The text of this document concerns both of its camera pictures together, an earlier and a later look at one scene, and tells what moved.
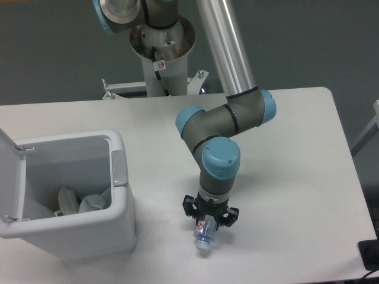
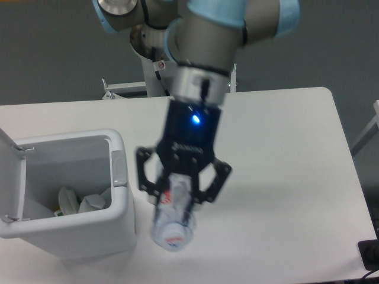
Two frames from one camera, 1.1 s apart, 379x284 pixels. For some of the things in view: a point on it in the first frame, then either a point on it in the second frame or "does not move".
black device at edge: x=369 y=252 does not move
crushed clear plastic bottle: x=205 y=232 to x=173 y=225
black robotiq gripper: x=195 y=209 to x=192 y=131
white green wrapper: x=68 y=203 does not move
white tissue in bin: x=95 y=202 does not move
